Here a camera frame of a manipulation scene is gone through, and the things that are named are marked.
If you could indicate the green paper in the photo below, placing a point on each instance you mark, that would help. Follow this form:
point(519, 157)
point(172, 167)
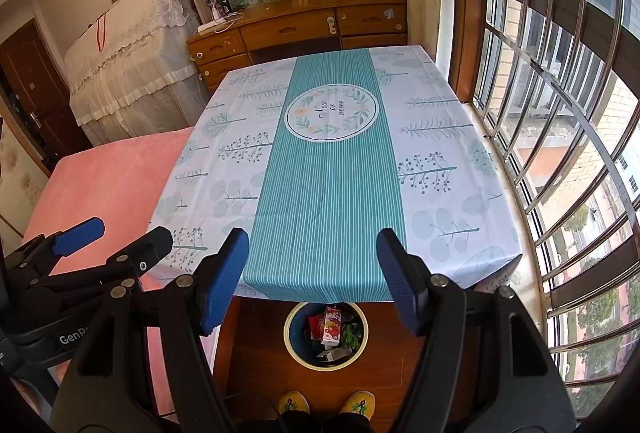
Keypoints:
point(352, 335)

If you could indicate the white drawer safety lock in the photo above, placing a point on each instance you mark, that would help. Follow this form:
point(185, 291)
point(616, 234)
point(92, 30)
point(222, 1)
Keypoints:
point(330, 25)

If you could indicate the wooden desk with drawers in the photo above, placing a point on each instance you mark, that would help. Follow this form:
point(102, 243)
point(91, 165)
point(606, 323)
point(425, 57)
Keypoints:
point(300, 30)

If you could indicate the brown wooden door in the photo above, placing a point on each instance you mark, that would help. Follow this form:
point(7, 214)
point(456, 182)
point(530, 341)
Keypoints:
point(30, 78)

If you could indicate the yellow knitted slipper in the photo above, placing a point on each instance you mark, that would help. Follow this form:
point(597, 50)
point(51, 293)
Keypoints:
point(357, 405)
point(293, 405)

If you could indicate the pink bed blanket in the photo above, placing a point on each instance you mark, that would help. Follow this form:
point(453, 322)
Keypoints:
point(100, 183)

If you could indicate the piano under white lace cover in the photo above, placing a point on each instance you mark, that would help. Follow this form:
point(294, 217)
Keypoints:
point(130, 63)

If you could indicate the blue bin with cream rim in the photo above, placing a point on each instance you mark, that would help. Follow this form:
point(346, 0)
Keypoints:
point(295, 343)

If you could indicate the red paper envelope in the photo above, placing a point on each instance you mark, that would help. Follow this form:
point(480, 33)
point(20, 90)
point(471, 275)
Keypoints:
point(315, 325)

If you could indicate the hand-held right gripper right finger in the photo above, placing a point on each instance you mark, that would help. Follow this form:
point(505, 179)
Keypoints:
point(400, 283)

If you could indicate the white power strip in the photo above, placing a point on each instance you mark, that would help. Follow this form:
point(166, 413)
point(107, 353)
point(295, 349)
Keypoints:
point(220, 24)

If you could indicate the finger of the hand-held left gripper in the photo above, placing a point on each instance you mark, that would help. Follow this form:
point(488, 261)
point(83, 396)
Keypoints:
point(80, 233)
point(150, 248)

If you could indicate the strawberry cartoon carton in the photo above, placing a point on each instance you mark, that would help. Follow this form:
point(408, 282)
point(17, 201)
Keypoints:
point(331, 328)

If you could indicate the wooden window frame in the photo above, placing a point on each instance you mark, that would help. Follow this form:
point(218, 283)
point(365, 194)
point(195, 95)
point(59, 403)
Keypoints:
point(467, 13)

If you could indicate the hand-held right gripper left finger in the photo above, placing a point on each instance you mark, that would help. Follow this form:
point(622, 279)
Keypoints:
point(225, 283)

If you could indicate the teal white printed tablecloth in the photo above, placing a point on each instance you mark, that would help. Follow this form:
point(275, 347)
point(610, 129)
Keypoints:
point(325, 188)

